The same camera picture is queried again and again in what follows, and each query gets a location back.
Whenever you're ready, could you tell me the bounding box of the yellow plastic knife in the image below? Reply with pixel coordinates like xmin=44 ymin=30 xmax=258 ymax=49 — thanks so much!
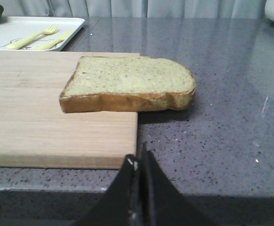
xmin=33 ymin=30 xmax=74 ymax=50

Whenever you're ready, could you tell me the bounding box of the grey curtain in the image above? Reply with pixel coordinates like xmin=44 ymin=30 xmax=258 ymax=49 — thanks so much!
xmin=0 ymin=0 xmax=266 ymax=19

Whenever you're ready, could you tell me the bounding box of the bread slice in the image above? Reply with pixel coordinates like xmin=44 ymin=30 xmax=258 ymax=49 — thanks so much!
xmin=59 ymin=56 xmax=196 ymax=113

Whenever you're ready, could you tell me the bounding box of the white rectangular tray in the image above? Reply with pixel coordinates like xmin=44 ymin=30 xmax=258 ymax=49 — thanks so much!
xmin=0 ymin=16 xmax=85 ymax=51

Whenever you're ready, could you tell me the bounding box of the wooden cutting board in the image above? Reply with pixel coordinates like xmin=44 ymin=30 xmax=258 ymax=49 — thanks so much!
xmin=0 ymin=50 xmax=138 ymax=169

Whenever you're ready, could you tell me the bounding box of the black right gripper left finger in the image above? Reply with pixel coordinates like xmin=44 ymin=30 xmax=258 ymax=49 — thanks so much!
xmin=73 ymin=154 xmax=140 ymax=226

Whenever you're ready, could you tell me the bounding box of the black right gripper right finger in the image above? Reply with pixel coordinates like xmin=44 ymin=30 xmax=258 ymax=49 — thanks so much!
xmin=140 ymin=143 xmax=212 ymax=226

